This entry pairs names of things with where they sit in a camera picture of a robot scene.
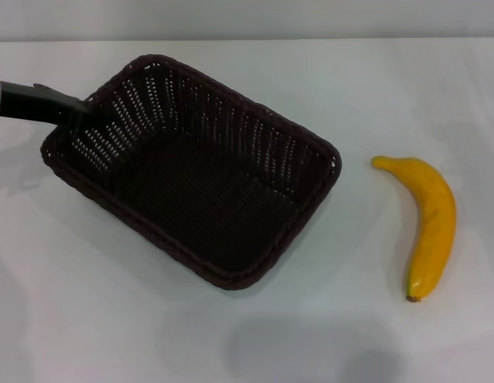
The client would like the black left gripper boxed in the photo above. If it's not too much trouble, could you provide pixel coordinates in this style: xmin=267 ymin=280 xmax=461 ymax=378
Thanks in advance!
xmin=0 ymin=81 xmax=97 ymax=133

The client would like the dark brown woven basket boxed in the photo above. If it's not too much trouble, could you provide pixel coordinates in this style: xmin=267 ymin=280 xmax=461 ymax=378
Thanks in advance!
xmin=39 ymin=53 xmax=343 ymax=292

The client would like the yellow banana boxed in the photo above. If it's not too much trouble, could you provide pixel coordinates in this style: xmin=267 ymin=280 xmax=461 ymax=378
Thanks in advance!
xmin=370 ymin=155 xmax=458 ymax=303

